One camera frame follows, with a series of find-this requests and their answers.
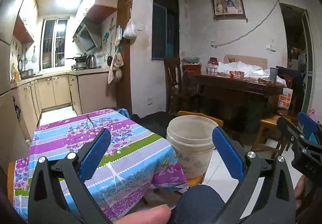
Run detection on beige kitchen base cabinets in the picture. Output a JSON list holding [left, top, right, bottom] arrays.
[[11, 68, 119, 136]]

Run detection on steel electric kettle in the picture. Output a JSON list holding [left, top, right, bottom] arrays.
[[86, 54, 98, 69]]

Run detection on light wooden chair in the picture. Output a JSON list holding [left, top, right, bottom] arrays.
[[252, 116, 297, 159], [177, 111, 224, 187]]

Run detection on blue patterned cloth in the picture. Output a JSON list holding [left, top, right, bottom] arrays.
[[101, 107, 131, 119]]

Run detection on person's leg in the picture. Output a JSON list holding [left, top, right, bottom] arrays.
[[171, 185, 233, 224]]

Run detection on red basin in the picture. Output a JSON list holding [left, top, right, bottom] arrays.
[[182, 56, 202, 72]]

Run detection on white wall cable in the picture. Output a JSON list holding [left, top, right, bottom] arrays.
[[210, 0, 281, 48]]

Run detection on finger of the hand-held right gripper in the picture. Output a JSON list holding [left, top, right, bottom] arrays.
[[278, 116, 322, 156], [298, 111, 319, 136]]

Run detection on hanging beige cloth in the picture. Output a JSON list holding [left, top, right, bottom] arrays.
[[108, 53, 124, 85]]

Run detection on dark wooden chair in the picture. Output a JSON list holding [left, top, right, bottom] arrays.
[[164, 56, 184, 114]]

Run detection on beige wall cabinets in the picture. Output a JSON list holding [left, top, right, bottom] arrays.
[[12, 0, 38, 43]]

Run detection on dark interior window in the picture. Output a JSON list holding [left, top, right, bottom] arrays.
[[152, 0, 180, 60]]

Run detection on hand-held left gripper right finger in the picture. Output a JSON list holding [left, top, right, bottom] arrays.
[[212, 126, 296, 224]]

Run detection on white plastic sheet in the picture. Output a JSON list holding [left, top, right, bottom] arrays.
[[218, 61, 287, 86]]

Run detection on dark cloth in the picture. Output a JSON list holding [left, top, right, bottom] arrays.
[[131, 111, 179, 134]]

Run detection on person's left hand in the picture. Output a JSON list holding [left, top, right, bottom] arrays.
[[114, 204, 171, 224]]

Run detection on beige board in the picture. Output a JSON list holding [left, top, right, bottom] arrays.
[[224, 55, 267, 69]]

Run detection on black bag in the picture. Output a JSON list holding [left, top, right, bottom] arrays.
[[12, 95, 22, 121]]

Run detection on floral striped tablecloth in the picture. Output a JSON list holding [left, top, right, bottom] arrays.
[[14, 108, 189, 222]]

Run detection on hanging white plastic bag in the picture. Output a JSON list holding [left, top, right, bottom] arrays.
[[122, 18, 138, 39]]

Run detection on dark mesh bag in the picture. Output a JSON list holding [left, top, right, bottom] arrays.
[[182, 70, 202, 104]]

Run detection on framed wall picture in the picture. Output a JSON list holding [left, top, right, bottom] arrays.
[[211, 0, 246, 18]]

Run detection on beige refrigerator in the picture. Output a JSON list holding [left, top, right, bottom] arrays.
[[0, 0, 33, 161]]

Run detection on hanging light blue pouch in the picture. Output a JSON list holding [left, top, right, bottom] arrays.
[[114, 26, 123, 47]]

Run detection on white plastic bucket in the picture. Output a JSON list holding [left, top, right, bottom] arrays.
[[166, 116, 217, 179]]

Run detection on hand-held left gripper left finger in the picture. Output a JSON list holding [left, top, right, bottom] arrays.
[[27, 128, 111, 224]]

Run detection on orange white paper bag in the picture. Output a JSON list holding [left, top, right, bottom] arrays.
[[278, 88, 293, 111]]

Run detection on kitchen window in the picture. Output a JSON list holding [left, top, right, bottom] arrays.
[[40, 18, 69, 71]]

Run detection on dark green sack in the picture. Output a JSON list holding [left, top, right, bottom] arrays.
[[244, 98, 271, 134]]

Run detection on beige cabinet above hood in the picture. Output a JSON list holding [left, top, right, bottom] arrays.
[[74, 0, 120, 23]]

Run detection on dark wooden table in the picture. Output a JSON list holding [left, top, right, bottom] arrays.
[[185, 73, 287, 124]]

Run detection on person's right hand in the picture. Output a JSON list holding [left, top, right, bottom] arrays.
[[294, 176, 306, 211]]

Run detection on steel range hood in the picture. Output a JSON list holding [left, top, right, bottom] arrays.
[[73, 23, 102, 52]]

